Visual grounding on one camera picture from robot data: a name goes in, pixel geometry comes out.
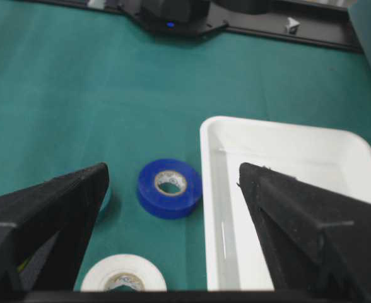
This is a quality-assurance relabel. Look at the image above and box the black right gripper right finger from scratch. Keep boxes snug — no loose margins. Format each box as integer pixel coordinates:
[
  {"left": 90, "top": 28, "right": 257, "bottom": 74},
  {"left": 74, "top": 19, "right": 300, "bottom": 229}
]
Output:
[{"left": 239, "top": 163, "right": 371, "bottom": 292}]

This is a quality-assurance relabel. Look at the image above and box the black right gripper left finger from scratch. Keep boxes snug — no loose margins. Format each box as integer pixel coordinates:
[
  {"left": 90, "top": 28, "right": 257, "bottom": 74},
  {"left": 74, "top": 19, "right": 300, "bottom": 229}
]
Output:
[{"left": 0, "top": 162, "right": 109, "bottom": 292}]

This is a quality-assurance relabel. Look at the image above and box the white tape roll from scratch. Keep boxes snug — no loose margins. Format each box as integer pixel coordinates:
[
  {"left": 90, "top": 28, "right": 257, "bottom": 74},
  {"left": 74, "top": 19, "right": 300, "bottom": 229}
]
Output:
[{"left": 80, "top": 254, "right": 167, "bottom": 292}]

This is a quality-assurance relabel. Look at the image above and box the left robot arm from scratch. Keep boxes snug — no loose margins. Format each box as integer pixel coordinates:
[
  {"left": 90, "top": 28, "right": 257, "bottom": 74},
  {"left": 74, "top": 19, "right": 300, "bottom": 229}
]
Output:
[{"left": 121, "top": 1, "right": 228, "bottom": 37}]

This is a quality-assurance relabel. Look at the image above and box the green tape roll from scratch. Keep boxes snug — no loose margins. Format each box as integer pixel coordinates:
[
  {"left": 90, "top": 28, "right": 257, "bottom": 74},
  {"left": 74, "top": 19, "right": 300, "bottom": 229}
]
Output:
[{"left": 97, "top": 186, "right": 112, "bottom": 220}]

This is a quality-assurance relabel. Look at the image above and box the white plastic case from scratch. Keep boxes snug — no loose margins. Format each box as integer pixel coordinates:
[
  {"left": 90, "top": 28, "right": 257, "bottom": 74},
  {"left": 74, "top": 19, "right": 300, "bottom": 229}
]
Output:
[{"left": 200, "top": 116, "right": 371, "bottom": 295}]

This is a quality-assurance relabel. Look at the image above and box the blue tape roll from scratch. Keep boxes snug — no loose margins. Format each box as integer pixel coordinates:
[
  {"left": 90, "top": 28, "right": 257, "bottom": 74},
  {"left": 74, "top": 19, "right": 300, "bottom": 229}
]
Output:
[{"left": 137, "top": 159, "right": 203, "bottom": 219}]

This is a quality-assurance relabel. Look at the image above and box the green table cloth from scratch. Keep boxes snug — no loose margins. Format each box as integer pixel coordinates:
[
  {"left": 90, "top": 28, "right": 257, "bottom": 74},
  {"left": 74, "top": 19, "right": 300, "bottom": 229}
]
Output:
[{"left": 0, "top": 1, "right": 371, "bottom": 290}]

